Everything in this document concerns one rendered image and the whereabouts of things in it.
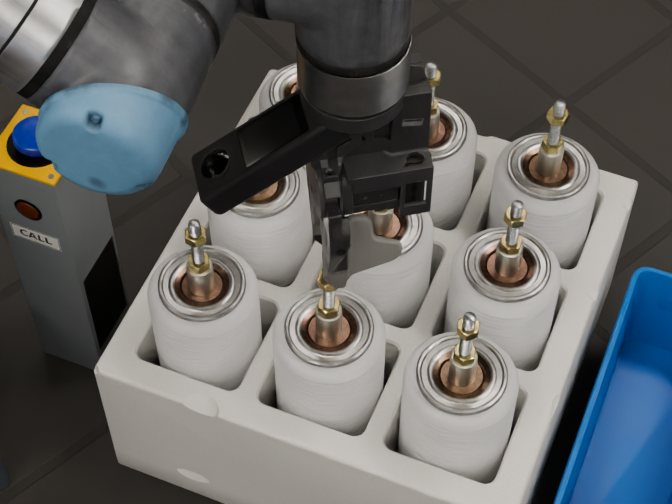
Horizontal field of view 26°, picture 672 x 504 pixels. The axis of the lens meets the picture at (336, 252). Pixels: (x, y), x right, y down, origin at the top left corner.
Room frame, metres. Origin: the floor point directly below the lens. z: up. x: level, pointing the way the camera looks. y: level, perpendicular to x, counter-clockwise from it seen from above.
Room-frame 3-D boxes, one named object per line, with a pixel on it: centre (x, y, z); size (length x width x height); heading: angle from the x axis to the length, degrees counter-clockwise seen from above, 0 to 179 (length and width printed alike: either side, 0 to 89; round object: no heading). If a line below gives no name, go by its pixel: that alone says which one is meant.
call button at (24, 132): (0.81, 0.26, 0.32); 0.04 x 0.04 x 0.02
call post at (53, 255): (0.81, 0.26, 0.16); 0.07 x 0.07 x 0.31; 68
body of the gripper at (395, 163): (0.66, -0.02, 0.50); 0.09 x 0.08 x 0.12; 101
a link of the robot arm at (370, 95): (0.66, -0.01, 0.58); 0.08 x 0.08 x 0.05
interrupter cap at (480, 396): (0.61, -0.10, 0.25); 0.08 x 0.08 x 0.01
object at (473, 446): (0.61, -0.10, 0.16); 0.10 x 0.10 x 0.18
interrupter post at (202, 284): (0.70, 0.11, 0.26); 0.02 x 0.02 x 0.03
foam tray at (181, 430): (0.77, -0.04, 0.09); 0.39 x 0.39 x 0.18; 68
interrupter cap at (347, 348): (0.66, 0.01, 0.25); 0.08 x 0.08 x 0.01
